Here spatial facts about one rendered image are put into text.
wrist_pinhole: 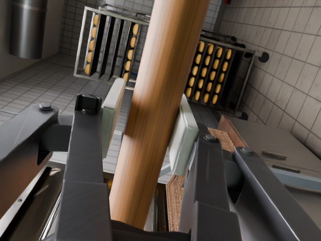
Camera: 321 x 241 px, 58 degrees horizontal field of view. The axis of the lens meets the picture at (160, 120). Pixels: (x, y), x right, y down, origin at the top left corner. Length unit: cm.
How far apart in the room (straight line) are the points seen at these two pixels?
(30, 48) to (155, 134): 317
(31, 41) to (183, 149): 318
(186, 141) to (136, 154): 4
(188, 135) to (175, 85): 3
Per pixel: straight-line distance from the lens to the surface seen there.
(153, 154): 18
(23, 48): 332
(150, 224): 167
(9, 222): 161
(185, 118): 16
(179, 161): 16
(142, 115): 17
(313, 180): 137
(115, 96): 17
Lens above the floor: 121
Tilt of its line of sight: 7 degrees down
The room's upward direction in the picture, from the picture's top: 77 degrees counter-clockwise
